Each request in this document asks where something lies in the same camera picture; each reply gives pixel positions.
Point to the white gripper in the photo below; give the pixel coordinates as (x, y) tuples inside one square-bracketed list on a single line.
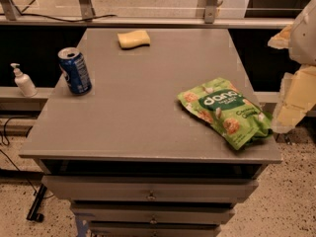
[(304, 37)]

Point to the green rice chip bag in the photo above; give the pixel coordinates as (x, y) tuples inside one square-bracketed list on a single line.
[(220, 104)]

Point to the blue pepsi can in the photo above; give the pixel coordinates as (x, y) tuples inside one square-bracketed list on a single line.
[(74, 70)]

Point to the yellow sponge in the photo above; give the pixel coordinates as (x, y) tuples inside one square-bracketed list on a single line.
[(133, 39)]

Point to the grey drawer cabinet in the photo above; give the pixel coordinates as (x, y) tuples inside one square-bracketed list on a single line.
[(129, 158)]

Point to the white pump bottle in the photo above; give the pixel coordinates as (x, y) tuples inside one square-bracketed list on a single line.
[(23, 81)]

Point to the metal window frame rail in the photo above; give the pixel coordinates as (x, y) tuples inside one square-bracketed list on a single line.
[(148, 13)]

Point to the black metal floor bracket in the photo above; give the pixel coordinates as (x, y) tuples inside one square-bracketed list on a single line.
[(33, 214)]

